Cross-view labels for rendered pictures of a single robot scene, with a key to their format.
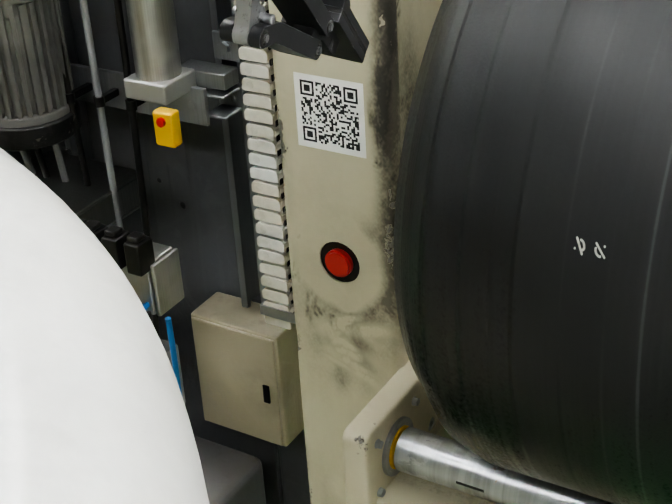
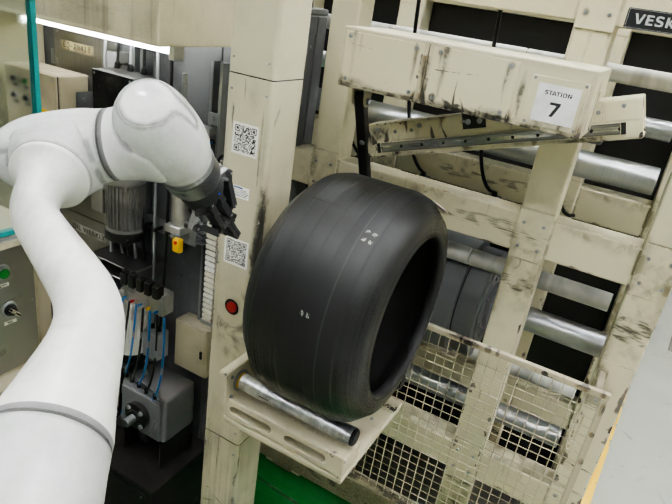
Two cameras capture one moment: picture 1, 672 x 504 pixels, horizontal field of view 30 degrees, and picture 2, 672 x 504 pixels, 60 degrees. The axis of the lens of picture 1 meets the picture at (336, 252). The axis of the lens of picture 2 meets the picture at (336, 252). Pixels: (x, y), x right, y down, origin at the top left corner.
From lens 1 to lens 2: 34 cm
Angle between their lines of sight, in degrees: 8
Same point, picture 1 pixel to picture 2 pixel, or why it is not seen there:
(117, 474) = (104, 330)
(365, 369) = (235, 349)
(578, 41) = (313, 244)
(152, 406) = (115, 319)
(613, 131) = (318, 276)
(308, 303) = (218, 320)
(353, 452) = (222, 379)
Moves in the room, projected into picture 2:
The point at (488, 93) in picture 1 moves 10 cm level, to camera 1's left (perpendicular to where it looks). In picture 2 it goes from (281, 256) to (232, 251)
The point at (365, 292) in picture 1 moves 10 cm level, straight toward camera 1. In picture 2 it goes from (239, 319) to (234, 340)
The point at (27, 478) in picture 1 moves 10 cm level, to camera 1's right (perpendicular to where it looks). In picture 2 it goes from (85, 327) to (202, 338)
